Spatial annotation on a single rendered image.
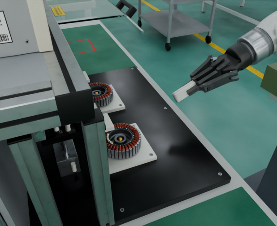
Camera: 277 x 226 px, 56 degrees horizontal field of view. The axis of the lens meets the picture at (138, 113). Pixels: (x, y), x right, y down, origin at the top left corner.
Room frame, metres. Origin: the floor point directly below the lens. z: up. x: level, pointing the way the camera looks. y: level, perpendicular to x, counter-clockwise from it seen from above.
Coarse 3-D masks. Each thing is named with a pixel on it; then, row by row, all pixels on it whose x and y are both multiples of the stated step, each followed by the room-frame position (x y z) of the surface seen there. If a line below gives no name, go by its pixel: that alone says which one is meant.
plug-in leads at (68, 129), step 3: (66, 126) 0.44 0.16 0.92; (69, 126) 0.44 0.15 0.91; (54, 129) 0.44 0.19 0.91; (57, 129) 0.44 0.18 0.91; (66, 129) 0.44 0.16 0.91; (69, 129) 0.44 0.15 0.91; (45, 132) 0.42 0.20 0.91; (48, 132) 0.42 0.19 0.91; (54, 132) 0.44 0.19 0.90; (57, 132) 0.44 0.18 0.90; (66, 132) 0.44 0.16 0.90; (69, 132) 0.44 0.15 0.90; (48, 135) 0.42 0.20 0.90
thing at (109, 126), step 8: (96, 104) 0.51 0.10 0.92; (104, 120) 0.50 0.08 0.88; (64, 128) 0.45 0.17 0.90; (72, 128) 0.45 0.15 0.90; (80, 128) 0.45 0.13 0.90; (112, 128) 0.48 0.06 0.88; (56, 136) 0.42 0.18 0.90; (64, 136) 0.43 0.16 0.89; (72, 136) 0.43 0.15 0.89; (80, 136) 0.44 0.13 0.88; (48, 144) 0.41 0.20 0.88; (64, 144) 0.43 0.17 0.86; (64, 152) 0.43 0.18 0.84
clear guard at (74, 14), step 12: (48, 0) 0.88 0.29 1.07; (60, 0) 0.88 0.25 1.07; (72, 0) 0.88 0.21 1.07; (84, 0) 0.88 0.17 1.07; (96, 0) 0.88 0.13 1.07; (108, 0) 0.88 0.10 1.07; (72, 12) 0.76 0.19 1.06; (84, 12) 0.76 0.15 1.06; (96, 12) 0.76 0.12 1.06; (108, 12) 0.76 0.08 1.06; (120, 12) 0.76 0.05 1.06; (60, 24) 0.67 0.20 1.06
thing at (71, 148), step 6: (54, 144) 0.47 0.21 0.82; (60, 144) 0.47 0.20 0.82; (66, 144) 0.47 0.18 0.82; (72, 144) 0.47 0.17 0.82; (54, 150) 0.45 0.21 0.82; (60, 150) 0.45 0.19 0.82; (72, 150) 0.45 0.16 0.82; (60, 156) 0.43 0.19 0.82; (66, 156) 0.43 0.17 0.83; (72, 156) 0.43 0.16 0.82; (60, 162) 0.42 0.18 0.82; (66, 162) 0.42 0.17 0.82; (78, 162) 0.43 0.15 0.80; (60, 168) 0.42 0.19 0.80; (66, 168) 0.42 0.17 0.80; (78, 168) 0.43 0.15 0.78; (60, 174) 0.41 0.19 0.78; (66, 174) 0.42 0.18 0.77
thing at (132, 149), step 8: (120, 128) 0.55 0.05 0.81; (128, 128) 0.55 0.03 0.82; (136, 128) 0.55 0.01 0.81; (112, 136) 0.53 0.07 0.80; (120, 136) 0.52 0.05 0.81; (128, 136) 0.53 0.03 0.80; (136, 136) 0.51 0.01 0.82; (112, 144) 0.48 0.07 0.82; (120, 144) 0.50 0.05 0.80; (128, 144) 0.48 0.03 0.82; (136, 144) 0.48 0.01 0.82; (112, 152) 0.46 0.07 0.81; (120, 152) 0.46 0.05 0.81; (128, 152) 0.46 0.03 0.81; (136, 152) 0.48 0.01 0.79
